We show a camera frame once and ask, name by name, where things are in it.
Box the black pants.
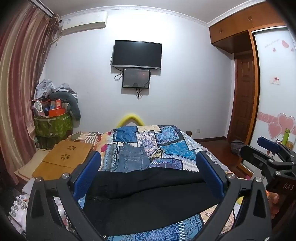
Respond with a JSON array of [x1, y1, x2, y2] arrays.
[[83, 167, 218, 236]]

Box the person's right hand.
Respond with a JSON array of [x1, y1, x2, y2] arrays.
[[266, 191, 280, 219]]

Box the green bottle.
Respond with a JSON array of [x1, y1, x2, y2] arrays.
[[281, 128, 290, 146]]

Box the brown wooden door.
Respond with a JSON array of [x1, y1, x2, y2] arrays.
[[227, 52, 255, 143]]

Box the wooden lap desk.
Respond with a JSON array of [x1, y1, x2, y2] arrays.
[[32, 141, 92, 181]]

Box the green laundry basket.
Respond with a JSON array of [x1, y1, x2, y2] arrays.
[[34, 113, 73, 150]]

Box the white wardrobe sliding door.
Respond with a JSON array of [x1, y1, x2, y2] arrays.
[[250, 27, 295, 150]]

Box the folded blue jeans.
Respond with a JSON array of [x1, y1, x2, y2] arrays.
[[114, 144, 150, 173]]

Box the patchwork patterned bed cover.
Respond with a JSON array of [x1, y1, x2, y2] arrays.
[[67, 124, 236, 241]]

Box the orange box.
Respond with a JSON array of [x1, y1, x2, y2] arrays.
[[48, 99, 66, 118]]

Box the brown wooden overhead cabinet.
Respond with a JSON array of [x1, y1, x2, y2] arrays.
[[209, 2, 285, 54]]

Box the yellow curved pillow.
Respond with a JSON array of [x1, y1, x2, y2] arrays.
[[116, 113, 145, 128]]

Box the pile of grey clothes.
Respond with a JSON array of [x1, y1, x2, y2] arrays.
[[34, 79, 81, 121]]

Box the striped red beige curtain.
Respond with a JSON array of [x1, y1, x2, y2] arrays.
[[1, 1, 60, 184]]

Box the white air conditioner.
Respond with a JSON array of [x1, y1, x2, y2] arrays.
[[61, 11, 108, 36]]

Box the small black wall monitor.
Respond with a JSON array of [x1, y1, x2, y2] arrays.
[[122, 68, 151, 89]]

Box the large black wall television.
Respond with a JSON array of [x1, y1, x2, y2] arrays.
[[111, 40, 162, 69]]

